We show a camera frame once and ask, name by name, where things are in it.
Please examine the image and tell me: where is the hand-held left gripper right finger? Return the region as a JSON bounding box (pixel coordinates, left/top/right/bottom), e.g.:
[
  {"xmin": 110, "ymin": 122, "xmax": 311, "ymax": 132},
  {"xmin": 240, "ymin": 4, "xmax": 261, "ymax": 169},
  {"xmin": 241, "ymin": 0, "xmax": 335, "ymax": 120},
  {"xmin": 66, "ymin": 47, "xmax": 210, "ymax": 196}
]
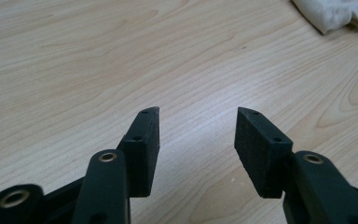
[{"xmin": 233, "ymin": 106, "xmax": 358, "ymax": 224}]

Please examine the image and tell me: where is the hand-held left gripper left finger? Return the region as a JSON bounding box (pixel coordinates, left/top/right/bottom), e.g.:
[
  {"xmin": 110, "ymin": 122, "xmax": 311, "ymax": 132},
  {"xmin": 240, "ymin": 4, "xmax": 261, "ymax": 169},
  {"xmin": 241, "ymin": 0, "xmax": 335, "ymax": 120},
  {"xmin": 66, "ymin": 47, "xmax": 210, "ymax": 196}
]
[{"xmin": 70, "ymin": 105, "xmax": 161, "ymax": 224}]

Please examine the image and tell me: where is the white cloth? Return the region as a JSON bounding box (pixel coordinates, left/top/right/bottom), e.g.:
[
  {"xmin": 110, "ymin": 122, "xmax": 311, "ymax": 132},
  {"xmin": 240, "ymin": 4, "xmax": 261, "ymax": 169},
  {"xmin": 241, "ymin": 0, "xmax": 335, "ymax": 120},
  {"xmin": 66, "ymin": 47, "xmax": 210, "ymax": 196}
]
[{"xmin": 291, "ymin": 0, "xmax": 358, "ymax": 35}]

